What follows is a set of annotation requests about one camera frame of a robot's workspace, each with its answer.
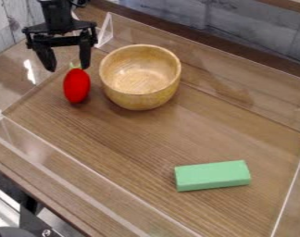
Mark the clear acrylic tray wall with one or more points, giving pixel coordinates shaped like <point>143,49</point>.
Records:
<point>101,208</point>

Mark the red plush strawberry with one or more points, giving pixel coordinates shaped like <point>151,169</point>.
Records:
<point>77,84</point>

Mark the black metal bracket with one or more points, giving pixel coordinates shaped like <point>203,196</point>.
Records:
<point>33,224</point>

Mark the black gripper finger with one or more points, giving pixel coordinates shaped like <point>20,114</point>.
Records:
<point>85,54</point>
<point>47,56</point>

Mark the green foam block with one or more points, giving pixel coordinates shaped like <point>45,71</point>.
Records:
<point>212,175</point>

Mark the wooden bowl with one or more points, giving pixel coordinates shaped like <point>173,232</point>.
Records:
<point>140,75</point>

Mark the clear acrylic triangular stand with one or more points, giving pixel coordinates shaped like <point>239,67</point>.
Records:
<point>104,31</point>

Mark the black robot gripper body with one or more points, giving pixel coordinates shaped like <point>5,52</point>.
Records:
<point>61,30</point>

